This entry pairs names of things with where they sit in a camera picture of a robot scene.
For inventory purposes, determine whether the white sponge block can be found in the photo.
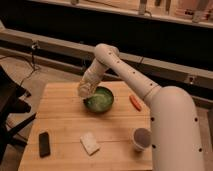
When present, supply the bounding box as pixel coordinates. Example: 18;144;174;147
80;132;100;155

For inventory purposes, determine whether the green ceramic bowl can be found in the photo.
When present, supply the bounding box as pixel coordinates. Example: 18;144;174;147
83;86;114;113

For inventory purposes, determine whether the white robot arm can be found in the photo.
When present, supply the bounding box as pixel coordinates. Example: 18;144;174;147
78;43;205;171

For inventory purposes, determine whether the orange carrot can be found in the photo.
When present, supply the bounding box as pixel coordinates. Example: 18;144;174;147
129;95;142;111

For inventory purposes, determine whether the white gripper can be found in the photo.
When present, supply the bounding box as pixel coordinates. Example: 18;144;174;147
78;76;99;99

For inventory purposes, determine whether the black floor cable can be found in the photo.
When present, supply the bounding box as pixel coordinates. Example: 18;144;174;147
0;53;43;88

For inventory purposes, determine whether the white paper cup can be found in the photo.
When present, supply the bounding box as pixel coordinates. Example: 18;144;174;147
132;128;151;152

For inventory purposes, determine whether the wooden table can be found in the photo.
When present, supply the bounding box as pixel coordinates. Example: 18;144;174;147
18;81;152;171

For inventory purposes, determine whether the black chair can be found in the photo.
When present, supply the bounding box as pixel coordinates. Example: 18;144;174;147
0;65;35;164

